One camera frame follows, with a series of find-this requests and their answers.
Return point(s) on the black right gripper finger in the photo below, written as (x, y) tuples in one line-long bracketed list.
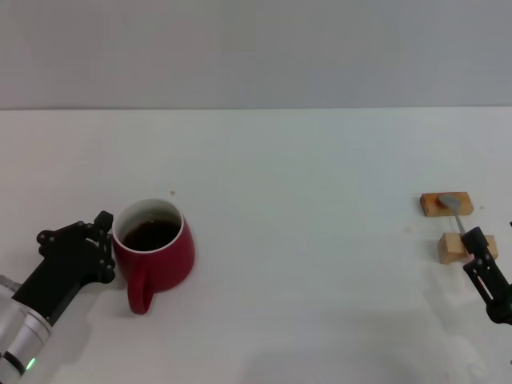
[(488, 280)]

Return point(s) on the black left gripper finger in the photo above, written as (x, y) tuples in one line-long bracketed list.
[(108, 260), (72, 234)]

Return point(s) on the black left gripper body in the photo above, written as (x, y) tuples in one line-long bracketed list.
[(60, 276)]

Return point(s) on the light wooden block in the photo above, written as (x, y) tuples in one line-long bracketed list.
[(450, 248)]

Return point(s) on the red ceramic cup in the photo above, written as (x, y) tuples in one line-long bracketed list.
[(168, 266)]

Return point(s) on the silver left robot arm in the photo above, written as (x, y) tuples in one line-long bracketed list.
[(20, 336)]

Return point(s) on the dark coffee liquid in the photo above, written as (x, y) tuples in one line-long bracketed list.
[(150, 236)]

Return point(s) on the dark orange wooden block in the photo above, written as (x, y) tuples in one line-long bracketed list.
[(430, 206)]

